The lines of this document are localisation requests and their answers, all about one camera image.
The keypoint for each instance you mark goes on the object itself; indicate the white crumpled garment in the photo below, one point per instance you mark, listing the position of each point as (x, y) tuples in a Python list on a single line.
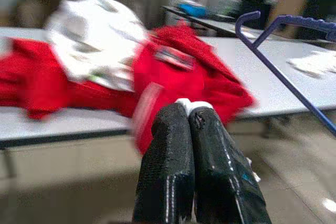
[(89, 32)]

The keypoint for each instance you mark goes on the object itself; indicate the small blue object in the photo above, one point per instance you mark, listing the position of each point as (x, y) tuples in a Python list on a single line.
[(193, 9)]

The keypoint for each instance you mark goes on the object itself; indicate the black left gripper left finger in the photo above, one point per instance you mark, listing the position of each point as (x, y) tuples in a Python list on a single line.
[(168, 169)]

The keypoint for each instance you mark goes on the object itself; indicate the white T-shirt red blue print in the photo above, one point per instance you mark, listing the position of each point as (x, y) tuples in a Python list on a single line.
[(315, 62)]

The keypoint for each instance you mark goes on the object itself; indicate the blue plastic clothes hanger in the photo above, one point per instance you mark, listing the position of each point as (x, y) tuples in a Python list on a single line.
[(278, 75)]

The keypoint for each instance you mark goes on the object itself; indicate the red garment with label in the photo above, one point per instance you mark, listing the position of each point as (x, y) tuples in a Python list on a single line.
[(183, 85)]

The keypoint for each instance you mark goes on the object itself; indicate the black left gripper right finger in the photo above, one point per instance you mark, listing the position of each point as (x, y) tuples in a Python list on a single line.
[(220, 182)]

